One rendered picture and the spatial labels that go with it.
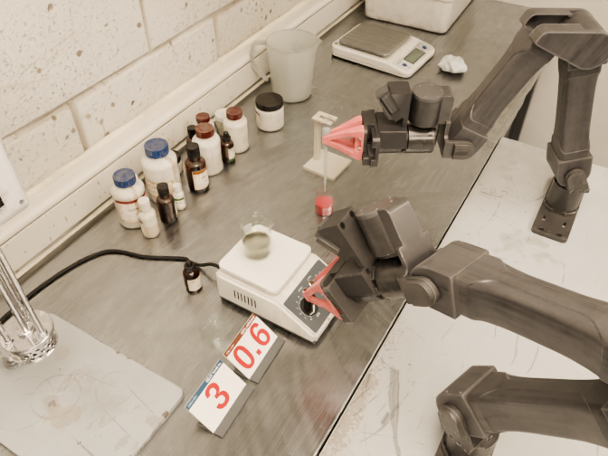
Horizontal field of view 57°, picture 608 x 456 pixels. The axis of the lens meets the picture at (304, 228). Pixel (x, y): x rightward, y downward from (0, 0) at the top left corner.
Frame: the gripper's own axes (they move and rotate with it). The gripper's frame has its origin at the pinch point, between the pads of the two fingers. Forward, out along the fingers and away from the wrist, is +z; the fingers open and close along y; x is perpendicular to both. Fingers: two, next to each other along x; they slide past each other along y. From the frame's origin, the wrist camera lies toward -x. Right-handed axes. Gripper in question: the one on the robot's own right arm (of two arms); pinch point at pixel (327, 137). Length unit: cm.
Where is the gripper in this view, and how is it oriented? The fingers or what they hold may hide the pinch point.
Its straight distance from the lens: 106.5
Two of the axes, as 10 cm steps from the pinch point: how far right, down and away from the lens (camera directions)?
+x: 0.0, 7.2, 7.0
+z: -10.0, 0.1, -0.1
